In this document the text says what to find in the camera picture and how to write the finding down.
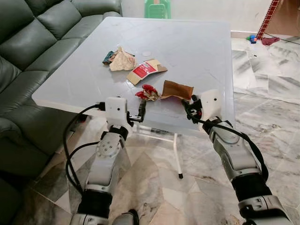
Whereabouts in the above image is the red wrapper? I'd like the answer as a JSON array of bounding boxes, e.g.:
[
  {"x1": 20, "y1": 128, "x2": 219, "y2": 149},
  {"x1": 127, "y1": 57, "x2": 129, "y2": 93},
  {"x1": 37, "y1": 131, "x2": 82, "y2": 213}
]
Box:
[{"x1": 135, "y1": 84, "x2": 160, "y2": 101}]

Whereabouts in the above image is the brown paper bag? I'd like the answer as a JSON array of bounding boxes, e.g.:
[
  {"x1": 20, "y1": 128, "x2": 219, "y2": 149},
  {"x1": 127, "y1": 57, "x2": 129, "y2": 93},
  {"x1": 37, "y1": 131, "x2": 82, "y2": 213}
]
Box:
[{"x1": 161, "y1": 80, "x2": 194, "y2": 101}]

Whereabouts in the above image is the red and tan carton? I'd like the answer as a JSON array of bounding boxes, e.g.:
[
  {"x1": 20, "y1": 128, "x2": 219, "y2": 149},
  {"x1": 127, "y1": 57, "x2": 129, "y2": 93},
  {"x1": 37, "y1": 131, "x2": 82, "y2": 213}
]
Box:
[{"x1": 127, "y1": 59, "x2": 168, "y2": 86}]

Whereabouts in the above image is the crumpled beige paper wrapper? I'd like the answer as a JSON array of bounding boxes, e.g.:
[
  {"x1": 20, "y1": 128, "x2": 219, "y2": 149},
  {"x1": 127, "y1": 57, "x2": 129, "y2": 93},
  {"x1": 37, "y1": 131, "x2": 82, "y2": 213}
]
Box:
[{"x1": 109, "y1": 46, "x2": 137, "y2": 72}]

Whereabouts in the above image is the white folding table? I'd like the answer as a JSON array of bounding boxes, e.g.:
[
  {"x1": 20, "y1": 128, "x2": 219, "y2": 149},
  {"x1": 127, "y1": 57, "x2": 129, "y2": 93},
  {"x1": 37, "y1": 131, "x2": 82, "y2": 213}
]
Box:
[{"x1": 31, "y1": 17, "x2": 235, "y2": 180}]

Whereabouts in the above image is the dark teal wrapper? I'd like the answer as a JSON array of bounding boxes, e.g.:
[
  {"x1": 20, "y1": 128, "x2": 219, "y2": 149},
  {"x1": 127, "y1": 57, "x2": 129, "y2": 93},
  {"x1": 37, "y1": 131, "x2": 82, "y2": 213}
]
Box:
[{"x1": 103, "y1": 50, "x2": 118, "y2": 65}]

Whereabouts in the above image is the green plastic chair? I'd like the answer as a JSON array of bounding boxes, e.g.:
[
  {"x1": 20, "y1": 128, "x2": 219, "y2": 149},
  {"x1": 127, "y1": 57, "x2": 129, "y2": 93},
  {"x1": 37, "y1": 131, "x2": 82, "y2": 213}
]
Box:
[{"x1": 144, "y1": 0, "x2": 171, "y2": 19}]

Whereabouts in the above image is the grey robot leg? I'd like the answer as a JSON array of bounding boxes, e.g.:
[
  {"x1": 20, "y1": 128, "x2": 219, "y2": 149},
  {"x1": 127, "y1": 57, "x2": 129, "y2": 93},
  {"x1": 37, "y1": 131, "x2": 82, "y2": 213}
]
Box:
[{"x1": 111, "y1": 210, "x2": 140, "y2": 225}]

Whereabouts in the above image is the dark red cloth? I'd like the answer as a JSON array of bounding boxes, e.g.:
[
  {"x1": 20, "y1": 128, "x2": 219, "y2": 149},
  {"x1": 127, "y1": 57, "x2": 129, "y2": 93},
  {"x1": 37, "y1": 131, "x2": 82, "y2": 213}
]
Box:
[{"x1": 261, "y1": 37, "x2": 280, "y2": 46}]

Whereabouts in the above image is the red brick pattern pole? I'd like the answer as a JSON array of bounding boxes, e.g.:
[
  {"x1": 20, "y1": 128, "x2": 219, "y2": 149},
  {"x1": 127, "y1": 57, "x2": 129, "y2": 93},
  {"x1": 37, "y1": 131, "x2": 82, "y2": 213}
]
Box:
[{"x1": 255, "y1": 0, "x2": 281, "y2": 40}]

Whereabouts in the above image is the dark green leather sofa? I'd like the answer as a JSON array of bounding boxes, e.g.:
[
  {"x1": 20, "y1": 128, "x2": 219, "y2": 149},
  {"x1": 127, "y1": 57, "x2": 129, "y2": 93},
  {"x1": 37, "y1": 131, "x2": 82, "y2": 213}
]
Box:
[{"x1": 0, "y1": 0, "x2": 123, "y2": 225}]

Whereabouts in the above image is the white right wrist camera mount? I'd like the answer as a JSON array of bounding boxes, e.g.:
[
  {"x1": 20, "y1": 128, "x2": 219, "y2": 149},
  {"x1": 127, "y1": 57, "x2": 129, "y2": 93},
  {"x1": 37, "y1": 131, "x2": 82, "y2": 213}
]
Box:
[{"x1": 199, "y1": 89, "x2": 223, "y2": 120}]

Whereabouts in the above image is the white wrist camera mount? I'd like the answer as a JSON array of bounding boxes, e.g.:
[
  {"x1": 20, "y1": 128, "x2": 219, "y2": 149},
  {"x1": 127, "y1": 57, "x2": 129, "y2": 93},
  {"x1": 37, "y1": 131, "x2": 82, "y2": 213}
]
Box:
[
  {"x1": 199, "y1": 89, "x2": 223, "y2": 120},
  {"x1": 105, "y1": 97, "x2": 129, "y2": 129}
]

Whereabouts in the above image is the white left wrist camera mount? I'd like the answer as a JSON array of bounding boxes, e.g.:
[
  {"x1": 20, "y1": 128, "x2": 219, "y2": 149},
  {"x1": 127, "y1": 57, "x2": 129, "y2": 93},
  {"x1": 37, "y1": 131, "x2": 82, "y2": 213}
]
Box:
[{"x1": 105, "y1": 97, "x2": 129, "y2": 129}]

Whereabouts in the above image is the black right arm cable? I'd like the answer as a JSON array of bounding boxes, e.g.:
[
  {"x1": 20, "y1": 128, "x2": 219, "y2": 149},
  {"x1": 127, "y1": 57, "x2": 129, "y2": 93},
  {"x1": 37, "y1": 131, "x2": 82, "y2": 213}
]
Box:
[{"x1": 197, "y1": 120, "x2": 269, "y2": 181}]

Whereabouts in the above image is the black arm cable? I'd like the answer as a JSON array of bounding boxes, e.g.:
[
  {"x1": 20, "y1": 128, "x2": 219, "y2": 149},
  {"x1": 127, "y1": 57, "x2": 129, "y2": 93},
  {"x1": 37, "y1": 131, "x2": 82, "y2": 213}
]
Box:
[
  {"x1": 63, "y1": 102, "x2": 106, "y2": 195},
  {"x1": 197, "y1": 120, "x2": 269, "y2": 181}
]

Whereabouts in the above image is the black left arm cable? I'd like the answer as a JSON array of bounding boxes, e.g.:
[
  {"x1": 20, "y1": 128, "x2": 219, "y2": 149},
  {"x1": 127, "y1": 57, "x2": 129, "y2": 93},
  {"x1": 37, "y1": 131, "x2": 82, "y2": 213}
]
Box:
[{"x1": 63, "y1": 102, "x2": 106, "y2": 195}]

